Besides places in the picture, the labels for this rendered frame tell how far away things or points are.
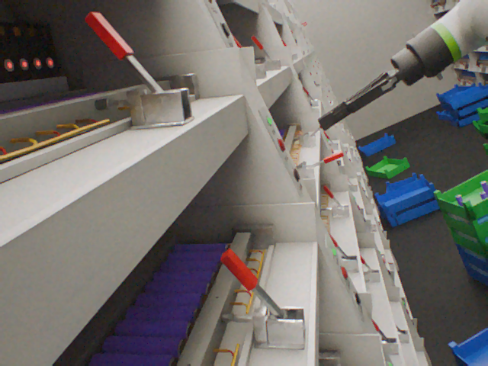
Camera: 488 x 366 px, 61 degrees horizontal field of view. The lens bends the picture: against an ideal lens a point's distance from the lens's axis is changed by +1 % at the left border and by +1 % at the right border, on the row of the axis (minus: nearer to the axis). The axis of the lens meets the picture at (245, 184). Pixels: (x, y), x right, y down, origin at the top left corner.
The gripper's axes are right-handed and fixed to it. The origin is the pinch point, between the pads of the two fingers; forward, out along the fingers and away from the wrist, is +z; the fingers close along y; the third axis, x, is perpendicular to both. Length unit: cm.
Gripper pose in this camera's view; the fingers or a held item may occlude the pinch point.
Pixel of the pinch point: (333, 116)
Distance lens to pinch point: 99.7
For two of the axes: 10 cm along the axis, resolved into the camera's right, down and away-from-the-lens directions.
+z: -7.9, 5.2, 3.2
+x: -5.9, -7.9, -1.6
